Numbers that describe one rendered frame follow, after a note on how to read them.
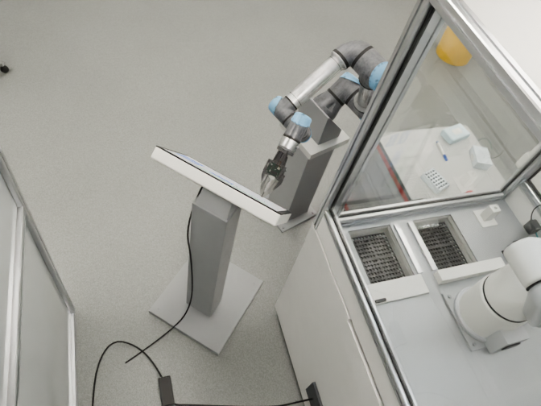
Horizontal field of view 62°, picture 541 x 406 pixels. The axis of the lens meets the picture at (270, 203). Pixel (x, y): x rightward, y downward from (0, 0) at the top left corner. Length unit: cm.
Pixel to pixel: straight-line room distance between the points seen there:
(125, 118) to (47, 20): 129
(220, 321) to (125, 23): 278
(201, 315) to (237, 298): 22
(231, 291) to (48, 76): 219
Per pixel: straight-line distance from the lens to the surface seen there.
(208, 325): 256
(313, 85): 192
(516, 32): 118
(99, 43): 413
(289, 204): 280
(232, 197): 157
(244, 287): 267
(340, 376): 195
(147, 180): 309
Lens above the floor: 245
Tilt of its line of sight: 53 degrees down
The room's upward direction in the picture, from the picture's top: 17 degrees clockwise
